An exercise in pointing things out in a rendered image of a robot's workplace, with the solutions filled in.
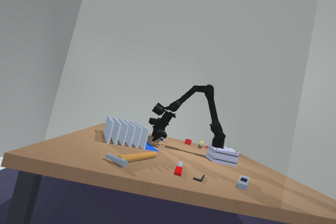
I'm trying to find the hammer with wooden handle and grey head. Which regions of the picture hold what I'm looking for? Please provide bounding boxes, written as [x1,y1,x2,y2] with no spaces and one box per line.
[105,151,157,167]

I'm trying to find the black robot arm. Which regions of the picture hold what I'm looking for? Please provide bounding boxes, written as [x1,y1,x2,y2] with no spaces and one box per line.
[149,85,226,149]

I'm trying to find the blue flat strip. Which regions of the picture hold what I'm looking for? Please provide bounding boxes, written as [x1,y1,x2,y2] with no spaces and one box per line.
[145,142,158,151]

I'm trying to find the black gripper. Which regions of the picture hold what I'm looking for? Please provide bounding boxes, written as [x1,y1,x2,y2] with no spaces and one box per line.
[151,118,169,141]

